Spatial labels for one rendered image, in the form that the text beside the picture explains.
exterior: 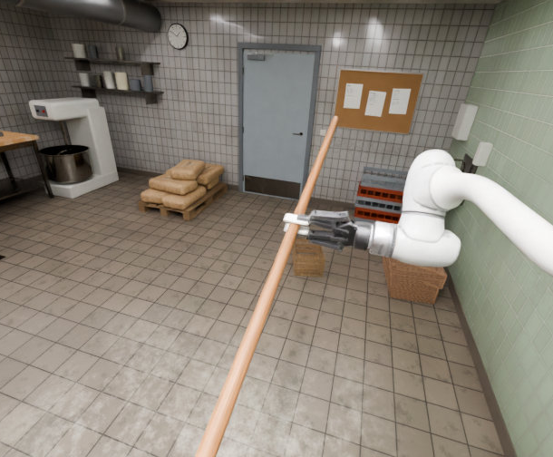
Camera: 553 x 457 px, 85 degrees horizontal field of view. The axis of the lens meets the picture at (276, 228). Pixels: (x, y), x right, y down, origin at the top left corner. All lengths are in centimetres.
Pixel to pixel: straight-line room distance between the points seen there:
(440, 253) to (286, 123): 398
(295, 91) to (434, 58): 173
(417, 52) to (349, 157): 146
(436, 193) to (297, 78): 389
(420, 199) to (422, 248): 12
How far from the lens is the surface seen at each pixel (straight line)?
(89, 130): 562
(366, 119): 447
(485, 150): 331
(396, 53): 446
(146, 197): 444
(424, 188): 80
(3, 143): 512
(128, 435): 221
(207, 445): 57
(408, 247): 80
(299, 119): 457
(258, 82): 470
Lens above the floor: 186
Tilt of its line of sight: 28 degrees down
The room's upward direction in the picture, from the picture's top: 3 degrees clockwise
